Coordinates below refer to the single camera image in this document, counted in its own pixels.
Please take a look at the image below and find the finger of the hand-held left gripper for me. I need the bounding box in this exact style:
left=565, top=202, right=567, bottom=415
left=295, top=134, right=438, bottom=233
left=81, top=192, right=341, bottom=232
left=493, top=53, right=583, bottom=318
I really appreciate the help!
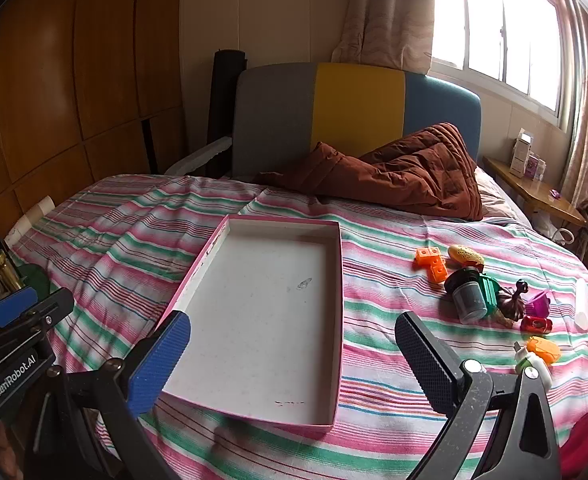
left=0, top=287, right=75, bottom=343

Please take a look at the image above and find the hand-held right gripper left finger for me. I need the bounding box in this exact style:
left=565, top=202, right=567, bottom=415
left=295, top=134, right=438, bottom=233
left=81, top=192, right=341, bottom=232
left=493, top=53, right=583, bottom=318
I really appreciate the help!
left=29, top=311, right=192, bottom=480

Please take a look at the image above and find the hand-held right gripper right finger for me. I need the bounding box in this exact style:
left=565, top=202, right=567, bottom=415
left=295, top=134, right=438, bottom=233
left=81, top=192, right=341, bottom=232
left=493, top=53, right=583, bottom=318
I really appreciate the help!
left=395, top=311, right=562, bottom=480

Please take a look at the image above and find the black cylinder jar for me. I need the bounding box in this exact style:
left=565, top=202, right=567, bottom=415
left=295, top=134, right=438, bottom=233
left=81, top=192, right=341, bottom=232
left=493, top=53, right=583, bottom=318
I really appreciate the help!
left=444, top=267, right=487, bottom=325

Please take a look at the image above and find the green plastic spool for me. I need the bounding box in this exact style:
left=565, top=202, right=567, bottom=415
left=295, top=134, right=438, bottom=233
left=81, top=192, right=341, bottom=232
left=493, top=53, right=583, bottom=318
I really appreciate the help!
left=476, top=272, right=502, bottom=317

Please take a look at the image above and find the orange block toy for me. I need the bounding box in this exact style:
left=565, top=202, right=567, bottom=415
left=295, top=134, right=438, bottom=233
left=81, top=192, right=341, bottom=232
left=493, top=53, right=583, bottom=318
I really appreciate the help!
left=414, top=246, right=448, bottom=284

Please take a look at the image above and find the dark brown toy figure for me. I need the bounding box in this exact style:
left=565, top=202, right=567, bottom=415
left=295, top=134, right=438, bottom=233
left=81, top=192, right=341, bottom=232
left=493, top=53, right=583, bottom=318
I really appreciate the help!
left=495, top=280, right=529, bottom=322

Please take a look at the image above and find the pink shallow cardboard tray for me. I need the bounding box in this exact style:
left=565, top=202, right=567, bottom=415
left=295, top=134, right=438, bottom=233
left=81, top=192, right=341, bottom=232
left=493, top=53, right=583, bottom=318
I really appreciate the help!
left=161, top=214, right=343, bottom=432

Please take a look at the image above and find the white green toy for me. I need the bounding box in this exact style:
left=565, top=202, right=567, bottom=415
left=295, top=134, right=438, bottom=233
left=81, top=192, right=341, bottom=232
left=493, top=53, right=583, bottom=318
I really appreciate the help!
left=514, top=336, right=562, bottom=391

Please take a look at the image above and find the dark green round board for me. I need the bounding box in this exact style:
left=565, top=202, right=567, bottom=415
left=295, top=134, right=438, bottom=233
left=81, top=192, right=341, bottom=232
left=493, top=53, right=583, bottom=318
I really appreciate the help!
left=18, top=264, right=51, bottom=302

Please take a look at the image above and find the white paper roll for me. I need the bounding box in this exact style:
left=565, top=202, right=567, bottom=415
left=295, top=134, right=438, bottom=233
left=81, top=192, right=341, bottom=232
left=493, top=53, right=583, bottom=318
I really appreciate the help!
left=4, top=195, right=56, bottom=242

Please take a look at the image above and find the yellow corn toy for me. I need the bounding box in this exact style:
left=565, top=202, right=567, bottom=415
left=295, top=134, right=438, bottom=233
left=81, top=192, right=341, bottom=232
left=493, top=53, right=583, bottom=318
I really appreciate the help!
left=448, top=244, right=485, bottom=269

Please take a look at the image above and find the small red toy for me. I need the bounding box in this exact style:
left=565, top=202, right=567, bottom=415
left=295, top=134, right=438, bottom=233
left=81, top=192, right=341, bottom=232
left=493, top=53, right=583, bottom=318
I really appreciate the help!
left=520, top=315, right=553, bottom=334

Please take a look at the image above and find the striped bedsheet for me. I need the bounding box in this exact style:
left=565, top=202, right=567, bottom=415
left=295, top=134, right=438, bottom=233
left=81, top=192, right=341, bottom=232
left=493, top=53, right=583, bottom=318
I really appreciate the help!
left=4, top=174, right=588, bottom=480

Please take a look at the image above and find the purple toy cup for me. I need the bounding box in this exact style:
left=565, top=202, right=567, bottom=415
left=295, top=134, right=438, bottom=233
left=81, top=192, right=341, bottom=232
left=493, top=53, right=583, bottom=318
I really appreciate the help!
left=525, top=291, right=552, bottom=317

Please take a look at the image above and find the white plastic tube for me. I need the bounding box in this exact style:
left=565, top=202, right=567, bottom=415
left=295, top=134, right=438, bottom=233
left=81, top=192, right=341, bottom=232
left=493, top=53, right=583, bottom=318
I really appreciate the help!
left=574, top=277, right=588, bottom=332

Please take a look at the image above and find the pale pink pillow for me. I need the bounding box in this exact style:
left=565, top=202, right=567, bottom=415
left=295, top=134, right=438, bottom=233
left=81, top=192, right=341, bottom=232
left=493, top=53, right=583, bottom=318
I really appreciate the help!
left=474, top=166, right=515, bottom=221

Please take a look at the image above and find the brown quilt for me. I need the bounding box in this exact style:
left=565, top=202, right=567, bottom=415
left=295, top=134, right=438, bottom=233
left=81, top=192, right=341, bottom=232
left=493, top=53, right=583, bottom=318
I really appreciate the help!
left=254, top=122, right=484, bottom=222

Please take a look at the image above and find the wooden bedside shelf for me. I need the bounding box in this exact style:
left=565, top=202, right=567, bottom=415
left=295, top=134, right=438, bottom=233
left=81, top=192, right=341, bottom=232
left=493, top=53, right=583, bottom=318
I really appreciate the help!
left=482, top=156, right=587, bottom=227

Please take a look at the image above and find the wooden wardrobe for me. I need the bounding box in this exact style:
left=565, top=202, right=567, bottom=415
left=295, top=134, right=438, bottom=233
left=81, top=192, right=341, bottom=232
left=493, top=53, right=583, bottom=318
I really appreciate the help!
left=0, top=0, right=185, bottom=281

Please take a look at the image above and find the white carton box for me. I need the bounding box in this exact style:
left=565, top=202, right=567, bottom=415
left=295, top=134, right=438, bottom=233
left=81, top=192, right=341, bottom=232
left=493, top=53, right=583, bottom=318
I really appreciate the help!
left=510, top=130, right=535, bottom=177

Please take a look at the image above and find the grey yellow blue headboard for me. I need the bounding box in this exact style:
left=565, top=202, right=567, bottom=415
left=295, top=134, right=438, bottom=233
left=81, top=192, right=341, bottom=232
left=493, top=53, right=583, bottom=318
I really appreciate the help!
left=231, top=62, right=482, bottom=181

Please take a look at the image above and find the black rolled mat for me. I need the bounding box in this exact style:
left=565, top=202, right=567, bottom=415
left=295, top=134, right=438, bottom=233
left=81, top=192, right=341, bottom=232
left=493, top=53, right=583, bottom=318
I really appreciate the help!
left=208, top=50, right=249, bottom=177

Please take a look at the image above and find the window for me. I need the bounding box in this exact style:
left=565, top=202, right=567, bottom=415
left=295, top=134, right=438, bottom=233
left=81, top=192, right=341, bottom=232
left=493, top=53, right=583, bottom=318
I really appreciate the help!
left=431, top=0, right=565, bottom=121

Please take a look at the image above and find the white cable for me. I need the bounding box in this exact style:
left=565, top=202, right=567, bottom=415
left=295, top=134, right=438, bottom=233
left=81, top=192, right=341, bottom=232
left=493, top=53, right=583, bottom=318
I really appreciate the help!
left=548, top=226, right=575, bottom=247

